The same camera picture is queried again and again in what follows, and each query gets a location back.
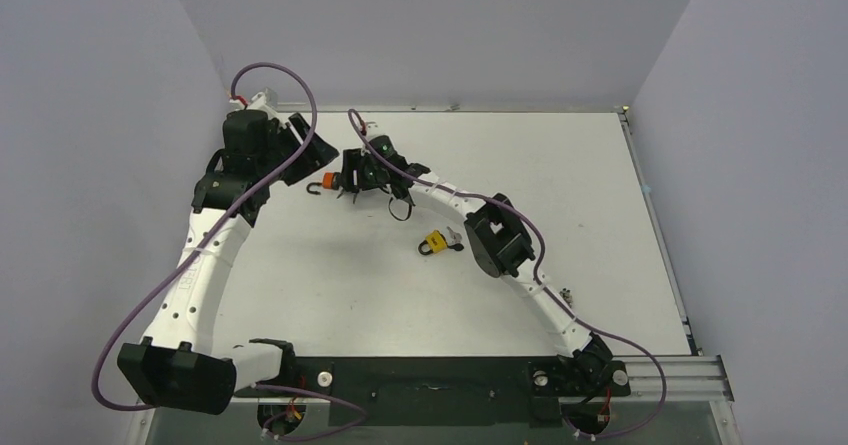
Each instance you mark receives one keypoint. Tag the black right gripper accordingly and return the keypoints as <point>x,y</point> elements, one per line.
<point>354,176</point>

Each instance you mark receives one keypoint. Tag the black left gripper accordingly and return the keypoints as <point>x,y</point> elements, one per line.
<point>315,156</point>

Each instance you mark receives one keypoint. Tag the black head keys bunch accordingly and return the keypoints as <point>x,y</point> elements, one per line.
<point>350,196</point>

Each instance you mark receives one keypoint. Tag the orange black padlock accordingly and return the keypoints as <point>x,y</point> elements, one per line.
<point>330,181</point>

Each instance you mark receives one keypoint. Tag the yellow padlock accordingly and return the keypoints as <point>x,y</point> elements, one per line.
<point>433,243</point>

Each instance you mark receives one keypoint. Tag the silver keys bunch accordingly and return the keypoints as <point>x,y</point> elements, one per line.
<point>453,240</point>

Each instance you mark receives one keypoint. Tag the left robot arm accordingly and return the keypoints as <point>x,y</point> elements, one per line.
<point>173,365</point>

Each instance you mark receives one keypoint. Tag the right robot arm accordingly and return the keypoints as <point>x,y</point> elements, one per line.
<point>504,244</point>

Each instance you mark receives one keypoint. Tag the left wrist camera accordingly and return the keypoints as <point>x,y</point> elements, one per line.
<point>265,100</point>

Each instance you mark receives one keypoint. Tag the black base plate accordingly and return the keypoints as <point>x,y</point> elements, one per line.
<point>457,391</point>

